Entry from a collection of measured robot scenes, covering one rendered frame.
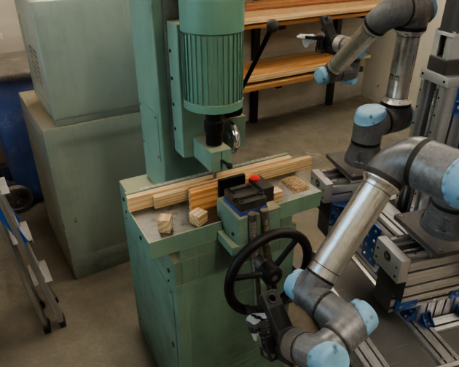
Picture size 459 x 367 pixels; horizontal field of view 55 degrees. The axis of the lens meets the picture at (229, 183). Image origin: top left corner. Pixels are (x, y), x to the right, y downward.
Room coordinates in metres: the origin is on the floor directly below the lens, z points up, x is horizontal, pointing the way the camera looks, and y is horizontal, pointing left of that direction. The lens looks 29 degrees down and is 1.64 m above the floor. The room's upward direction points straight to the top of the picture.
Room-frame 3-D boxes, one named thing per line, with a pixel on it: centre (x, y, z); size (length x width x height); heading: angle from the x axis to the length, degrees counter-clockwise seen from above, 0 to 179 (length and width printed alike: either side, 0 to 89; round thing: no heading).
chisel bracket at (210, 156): (1.28, 0.06, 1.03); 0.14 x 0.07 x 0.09; 28
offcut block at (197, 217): (1.08, 0.09, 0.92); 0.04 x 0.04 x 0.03; 53
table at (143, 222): (1.17, -0.01, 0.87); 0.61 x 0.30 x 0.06; 118
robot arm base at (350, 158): (1.65, -0.55, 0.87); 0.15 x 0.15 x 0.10
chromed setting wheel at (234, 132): (1.43, 0.00, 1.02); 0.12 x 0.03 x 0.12; 28
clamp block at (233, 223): (1.09, -0.05, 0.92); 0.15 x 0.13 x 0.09; 118
